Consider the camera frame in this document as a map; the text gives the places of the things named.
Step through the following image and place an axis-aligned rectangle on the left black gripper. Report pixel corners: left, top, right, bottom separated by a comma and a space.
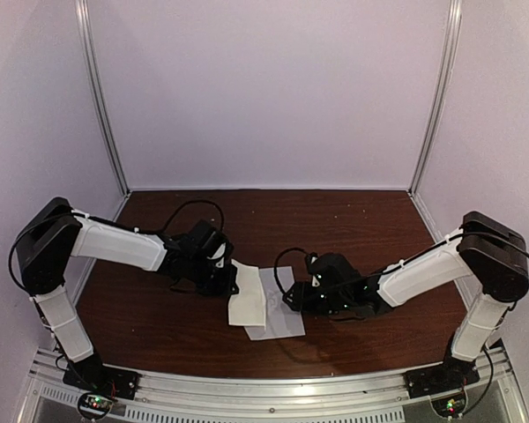
186, 256, 239, 298

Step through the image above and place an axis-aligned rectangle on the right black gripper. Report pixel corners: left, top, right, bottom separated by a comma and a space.
282, 282, 351, 316

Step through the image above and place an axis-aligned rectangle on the grey envelope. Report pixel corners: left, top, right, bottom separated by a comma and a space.
244, 268, 306, 341

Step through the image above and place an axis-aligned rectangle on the white letter sheet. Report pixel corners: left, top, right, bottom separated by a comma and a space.
227, 260, 266, 328

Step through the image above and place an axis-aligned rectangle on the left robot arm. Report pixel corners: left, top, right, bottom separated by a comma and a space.
6, 197, 240, 391

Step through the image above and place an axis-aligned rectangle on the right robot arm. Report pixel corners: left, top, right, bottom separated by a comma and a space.
281, 211, 529, 390

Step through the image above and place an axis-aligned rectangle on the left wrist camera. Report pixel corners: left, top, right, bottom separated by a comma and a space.
207, 242, 233, 269

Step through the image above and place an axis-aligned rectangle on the right black cable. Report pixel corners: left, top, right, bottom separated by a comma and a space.
273, 247, 529, 323

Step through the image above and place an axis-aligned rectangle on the black cable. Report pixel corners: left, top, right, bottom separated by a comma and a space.
273, 247, 529, 323
8, 200, 225, 301

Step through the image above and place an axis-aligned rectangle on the left black cable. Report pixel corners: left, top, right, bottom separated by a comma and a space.
8, 200, 225, 301

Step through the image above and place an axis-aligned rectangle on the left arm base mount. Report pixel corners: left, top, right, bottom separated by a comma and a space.
63, 367, 139, 421

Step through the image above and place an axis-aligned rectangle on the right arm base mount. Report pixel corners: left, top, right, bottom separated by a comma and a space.
404, 365, 480, 419

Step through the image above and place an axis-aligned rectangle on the front aluminium rail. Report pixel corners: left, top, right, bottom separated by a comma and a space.
14, 346, 529, 422

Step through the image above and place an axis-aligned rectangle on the left aluminium frame post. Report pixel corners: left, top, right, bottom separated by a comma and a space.
75, 0, 130, 197

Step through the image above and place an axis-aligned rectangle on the aluminium frame post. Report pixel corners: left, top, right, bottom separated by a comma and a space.
408, 0, 463, 197
75, 0, 130, 197

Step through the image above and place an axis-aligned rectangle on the right aluminium frame post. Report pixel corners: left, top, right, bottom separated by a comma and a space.
408, 0, 463, 197

